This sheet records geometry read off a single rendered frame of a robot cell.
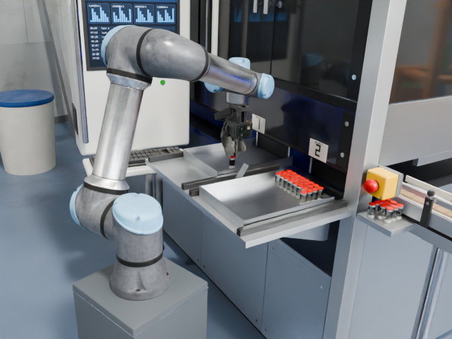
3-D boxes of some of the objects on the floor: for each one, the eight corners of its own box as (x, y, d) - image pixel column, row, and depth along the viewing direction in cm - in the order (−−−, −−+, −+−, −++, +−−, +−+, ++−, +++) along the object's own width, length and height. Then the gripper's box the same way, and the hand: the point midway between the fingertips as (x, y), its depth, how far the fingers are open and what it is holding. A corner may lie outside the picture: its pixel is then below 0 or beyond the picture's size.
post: (324, 399, 181) (434, -287, 102) (335, 410, 176) (459, -300, 98) (312, 406, 178) (416, -297, 99) (323, 418, 173) (440, -311, 94)
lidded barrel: (47, 152, 428) (39, 87, 404) (71, 168, 394) (64, 97, 370) (-10, 164, 395) (-22, 93, 372) (11, 182, 361) (-1, 106, 338)
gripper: (233, 107, 153) (230, 167, 161) (257, 105, 158) (253, 162, 166) (219, 101, 159) (217, 159, 167) (243, 99, 164) (241, 155, 172)
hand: (231, 155), depth 168 cm, fingers closed, pressing on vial
